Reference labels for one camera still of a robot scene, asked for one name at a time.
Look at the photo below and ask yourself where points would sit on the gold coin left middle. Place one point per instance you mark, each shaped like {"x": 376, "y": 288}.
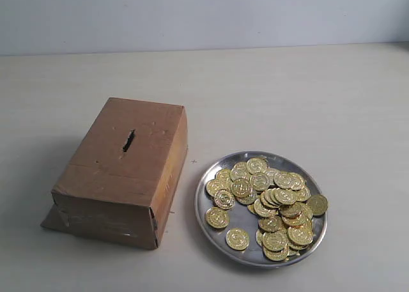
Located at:
{"x": 224, "y": 199}

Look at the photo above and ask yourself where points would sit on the round steel plate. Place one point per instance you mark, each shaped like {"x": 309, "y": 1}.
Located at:
{"x": 241, "y": 217}

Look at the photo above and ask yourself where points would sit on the dull gold coin plate edge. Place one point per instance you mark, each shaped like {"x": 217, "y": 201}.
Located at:
{"x": 318, "y": 204}

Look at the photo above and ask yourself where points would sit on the gold coin far left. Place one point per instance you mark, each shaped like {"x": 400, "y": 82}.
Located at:
{"x": 214, "y": 185}

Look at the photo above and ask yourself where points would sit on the gold coin bottom front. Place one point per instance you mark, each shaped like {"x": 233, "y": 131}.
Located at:
{"x": 237, "y": 239}

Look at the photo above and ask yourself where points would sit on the cardboard box with slot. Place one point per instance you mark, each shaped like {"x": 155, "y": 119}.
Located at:
{"x": 120, "y": 183}

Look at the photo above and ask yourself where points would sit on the gold coin lower left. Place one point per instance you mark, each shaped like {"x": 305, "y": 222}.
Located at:
{"x": 217, "y": 218}

